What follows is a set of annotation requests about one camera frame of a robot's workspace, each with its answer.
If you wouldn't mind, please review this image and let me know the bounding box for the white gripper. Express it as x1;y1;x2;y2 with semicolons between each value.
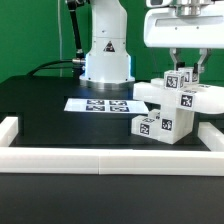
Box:
144;4;224;74

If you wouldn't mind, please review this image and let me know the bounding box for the white tagged cube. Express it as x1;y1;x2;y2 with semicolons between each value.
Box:
179;67;199;84
164;70;185;90

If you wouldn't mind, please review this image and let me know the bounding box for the white chair back frame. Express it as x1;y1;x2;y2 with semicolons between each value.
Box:
133;78;224;114

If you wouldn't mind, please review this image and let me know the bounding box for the white chair seat part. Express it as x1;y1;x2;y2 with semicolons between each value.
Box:
158;106;194;144

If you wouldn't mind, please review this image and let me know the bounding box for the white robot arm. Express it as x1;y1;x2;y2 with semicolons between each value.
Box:
65;0;224;89

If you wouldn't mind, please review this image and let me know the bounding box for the white tag sheet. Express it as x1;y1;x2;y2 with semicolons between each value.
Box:
64;98;148;114

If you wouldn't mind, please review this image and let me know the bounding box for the white U-shaped fence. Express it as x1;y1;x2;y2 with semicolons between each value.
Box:
0;117;224;176

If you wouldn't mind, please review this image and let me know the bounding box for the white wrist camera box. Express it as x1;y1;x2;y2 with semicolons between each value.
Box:
146;0;173;8

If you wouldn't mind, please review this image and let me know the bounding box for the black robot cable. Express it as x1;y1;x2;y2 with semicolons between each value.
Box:
27;0;88;78

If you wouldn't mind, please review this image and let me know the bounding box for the grey hanging cable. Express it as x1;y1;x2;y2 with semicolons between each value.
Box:
57;0;64;78

